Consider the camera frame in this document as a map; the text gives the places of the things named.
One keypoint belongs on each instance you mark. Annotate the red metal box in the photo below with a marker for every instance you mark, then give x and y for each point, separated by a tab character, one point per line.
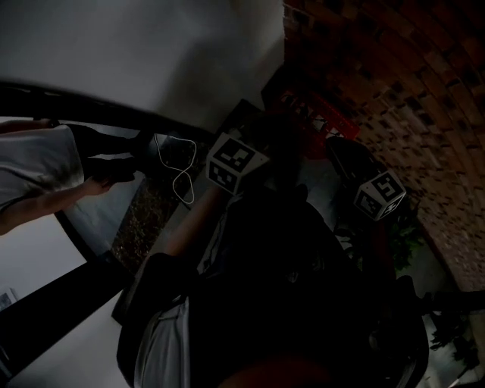
314	151

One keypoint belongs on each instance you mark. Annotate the person's right forearm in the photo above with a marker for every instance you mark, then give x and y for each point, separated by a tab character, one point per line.
379	242

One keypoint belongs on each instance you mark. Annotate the person's left forearm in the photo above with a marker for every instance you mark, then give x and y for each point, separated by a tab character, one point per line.
193	223

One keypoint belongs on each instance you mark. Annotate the person's dark shirt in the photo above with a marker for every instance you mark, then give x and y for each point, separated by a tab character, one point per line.
284	284

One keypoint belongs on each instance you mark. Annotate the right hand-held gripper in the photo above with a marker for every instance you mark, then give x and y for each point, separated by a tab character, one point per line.
379	195

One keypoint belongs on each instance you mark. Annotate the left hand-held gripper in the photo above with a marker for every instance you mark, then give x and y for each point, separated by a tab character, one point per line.
235	163

